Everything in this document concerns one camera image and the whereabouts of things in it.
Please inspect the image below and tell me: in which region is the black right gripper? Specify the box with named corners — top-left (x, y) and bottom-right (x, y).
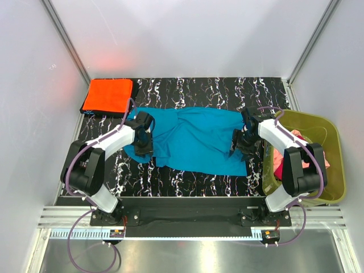
top-left (228, 129), bottom-right (260, 162)

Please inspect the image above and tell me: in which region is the blue t shirt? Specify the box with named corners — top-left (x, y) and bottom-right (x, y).
top-left (139, 107), bottom-right (247, 176)

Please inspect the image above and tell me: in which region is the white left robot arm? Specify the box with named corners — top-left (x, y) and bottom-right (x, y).
top-left (60, 111), bottom-right (155, 225)

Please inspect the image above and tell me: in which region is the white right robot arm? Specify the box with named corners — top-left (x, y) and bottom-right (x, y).
top-left (229, 107), bottom-right (328, 226)

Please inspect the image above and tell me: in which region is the pink t shirt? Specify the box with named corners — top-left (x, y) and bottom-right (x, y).
top-left (271, 129), bottom-right (331, 179)

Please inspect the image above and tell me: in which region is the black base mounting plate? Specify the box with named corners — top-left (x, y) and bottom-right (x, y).
top-left (90, 197), bottom-right (292, 240)

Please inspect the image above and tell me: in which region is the olive green plastic bin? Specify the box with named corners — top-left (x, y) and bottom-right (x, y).
top-left (279, 109), bottom-right (346, 207)

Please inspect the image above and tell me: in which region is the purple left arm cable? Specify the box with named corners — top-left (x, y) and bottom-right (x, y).
top-left (64, 98), bottom-right (137, 272)

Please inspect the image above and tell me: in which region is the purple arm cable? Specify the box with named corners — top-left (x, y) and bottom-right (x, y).
top-left (64, 98), bottom-right (137, 272)
top-left (233, 106), bottom-right (328, 246)

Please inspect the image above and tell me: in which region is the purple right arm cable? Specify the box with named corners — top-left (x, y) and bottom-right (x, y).
top-left (233, 106), bottom-right (328, 246)

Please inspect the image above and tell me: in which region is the aluminium frame rail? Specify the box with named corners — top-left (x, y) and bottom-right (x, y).
top-left (38, 206), bottom-right (346, 229)

